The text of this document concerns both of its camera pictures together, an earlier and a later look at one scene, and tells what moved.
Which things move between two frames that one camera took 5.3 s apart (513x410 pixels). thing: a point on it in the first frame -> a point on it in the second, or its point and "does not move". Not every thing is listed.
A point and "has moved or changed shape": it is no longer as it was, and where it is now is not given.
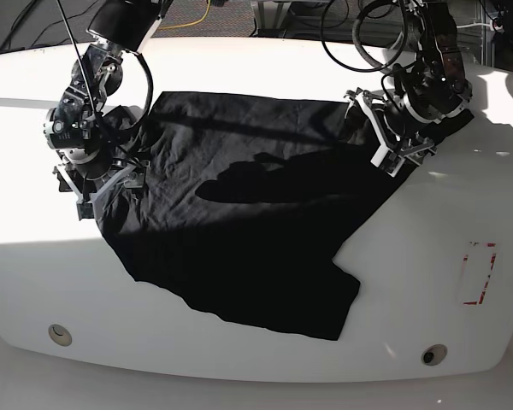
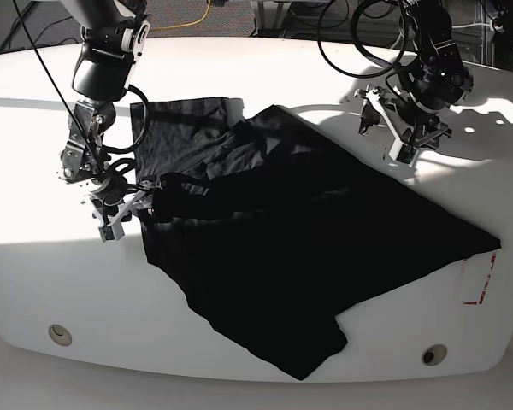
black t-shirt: x=245 y=202 has moved or changed shape
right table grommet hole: x=433 y=354 does not move
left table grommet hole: x=60 y=335 does not move
